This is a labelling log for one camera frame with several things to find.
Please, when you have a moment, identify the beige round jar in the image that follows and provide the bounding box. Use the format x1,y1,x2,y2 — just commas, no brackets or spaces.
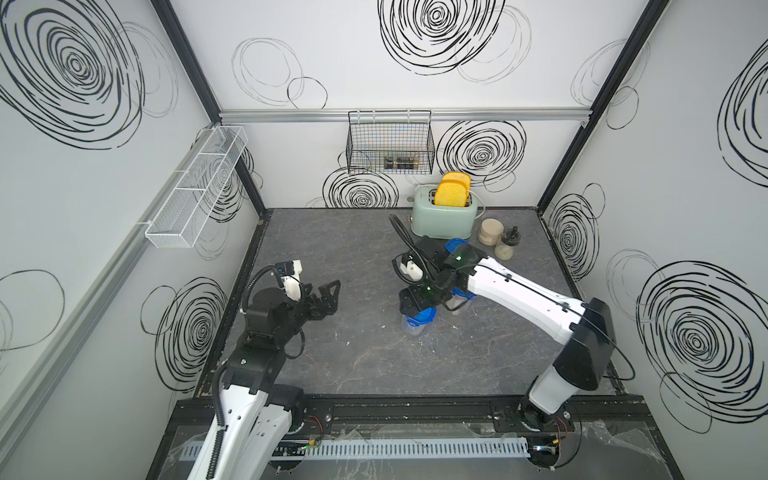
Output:
477,218,505,246

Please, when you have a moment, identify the clear container blue lid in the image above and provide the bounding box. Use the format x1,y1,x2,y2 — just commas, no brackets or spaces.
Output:
444,238,471,257
444,288,475,315

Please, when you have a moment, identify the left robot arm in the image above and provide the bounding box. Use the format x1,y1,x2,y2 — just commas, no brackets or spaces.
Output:
188,280,341,479

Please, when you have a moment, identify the clear plastic container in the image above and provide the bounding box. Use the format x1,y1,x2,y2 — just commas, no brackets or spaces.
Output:
401,319,431,337

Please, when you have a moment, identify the small bottle black cap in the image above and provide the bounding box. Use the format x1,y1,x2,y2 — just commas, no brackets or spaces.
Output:
494,226,521,261

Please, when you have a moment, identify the black wire wall basket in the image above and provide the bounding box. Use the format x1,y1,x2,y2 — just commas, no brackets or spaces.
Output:
345,109,436,175

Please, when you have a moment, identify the white mesh wall shelf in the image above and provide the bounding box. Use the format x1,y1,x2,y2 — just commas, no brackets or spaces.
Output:
145,125,247,249

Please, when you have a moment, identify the white slotted cable duct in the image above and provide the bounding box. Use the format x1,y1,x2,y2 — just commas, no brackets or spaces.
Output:
178,437,532,463

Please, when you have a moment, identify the yellow sponge toast front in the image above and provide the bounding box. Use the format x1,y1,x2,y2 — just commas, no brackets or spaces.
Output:
434,180,469,208

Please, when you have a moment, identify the mint green toaster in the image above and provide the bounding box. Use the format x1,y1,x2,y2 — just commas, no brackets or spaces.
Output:
410,184,485,240

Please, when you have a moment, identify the far clear container blue lid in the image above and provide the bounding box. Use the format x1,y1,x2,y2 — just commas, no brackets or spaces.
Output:
444,238,471,257

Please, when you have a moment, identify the yellow sponge toast back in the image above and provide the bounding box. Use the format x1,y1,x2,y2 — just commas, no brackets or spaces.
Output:
442,172,472,190

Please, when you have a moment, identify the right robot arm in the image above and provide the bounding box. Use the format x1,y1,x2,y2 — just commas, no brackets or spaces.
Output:
392,238,616,431

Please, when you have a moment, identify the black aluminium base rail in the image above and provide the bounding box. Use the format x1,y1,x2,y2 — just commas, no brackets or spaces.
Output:
170,393,652,434

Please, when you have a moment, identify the middle clear container blue lid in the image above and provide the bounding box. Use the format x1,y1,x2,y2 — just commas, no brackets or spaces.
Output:
444,288,475,315

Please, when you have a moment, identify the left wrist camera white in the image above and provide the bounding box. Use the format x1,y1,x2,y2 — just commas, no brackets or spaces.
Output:
275,260,303,301

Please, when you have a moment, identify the yellow sponge toast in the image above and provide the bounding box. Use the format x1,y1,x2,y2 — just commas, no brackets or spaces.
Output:
442,172,472,190
434,180,469,208

